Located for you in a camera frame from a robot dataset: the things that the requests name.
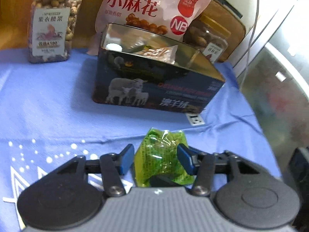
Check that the gold-lid pecan jar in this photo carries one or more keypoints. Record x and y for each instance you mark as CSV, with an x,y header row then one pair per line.
x,y
207,38

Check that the dark green snack packet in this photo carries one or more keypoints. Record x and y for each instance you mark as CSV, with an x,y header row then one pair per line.
x,y
159,154

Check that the white door frame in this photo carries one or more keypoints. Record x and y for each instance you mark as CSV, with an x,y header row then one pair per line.
x,y
272,29

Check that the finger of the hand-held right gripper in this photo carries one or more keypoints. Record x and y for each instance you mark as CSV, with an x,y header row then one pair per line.
x,y
300,169

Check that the clear cracker packet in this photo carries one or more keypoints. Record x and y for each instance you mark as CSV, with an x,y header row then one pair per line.
x,y
159,53

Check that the brown leather pad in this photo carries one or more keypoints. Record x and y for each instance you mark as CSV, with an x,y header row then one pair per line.
x,y
229,19

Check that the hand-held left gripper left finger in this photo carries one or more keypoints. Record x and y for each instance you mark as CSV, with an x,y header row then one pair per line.
x,y
126,159

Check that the black tin box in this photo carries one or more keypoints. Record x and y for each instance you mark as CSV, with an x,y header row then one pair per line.
x,y
149,87

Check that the white red snack bag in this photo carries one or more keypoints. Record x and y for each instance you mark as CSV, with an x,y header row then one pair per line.
x,y
144,2

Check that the blue printed cloth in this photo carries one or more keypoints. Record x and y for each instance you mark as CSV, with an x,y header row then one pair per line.
x,y
48,101

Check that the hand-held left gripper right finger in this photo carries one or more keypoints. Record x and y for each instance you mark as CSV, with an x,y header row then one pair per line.
x,y
184,159

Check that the gold-lid nut jar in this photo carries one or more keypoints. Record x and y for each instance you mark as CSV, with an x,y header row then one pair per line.
x,y
53,29

